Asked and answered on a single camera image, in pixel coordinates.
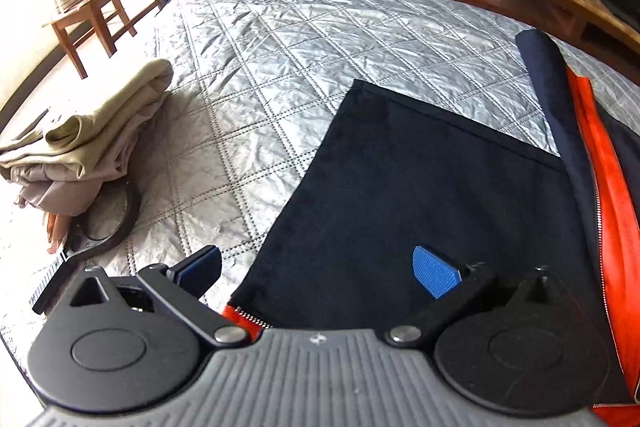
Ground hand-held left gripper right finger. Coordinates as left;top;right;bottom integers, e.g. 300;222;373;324
386;244;568;349

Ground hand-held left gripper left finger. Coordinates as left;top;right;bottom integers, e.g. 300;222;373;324
70;244;251;348

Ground black orange zippered garment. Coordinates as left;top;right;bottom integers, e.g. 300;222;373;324
220;29;640;427

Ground beige folded clothes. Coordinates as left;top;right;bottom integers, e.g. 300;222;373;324
0;58;174;212

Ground black magnifying glass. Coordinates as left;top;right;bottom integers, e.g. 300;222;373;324
31;179;142;315

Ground silver quilted blanket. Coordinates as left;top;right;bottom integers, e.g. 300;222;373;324
0;0;640;358

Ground wooden television stand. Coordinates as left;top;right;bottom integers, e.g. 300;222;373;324
389;0;640;72

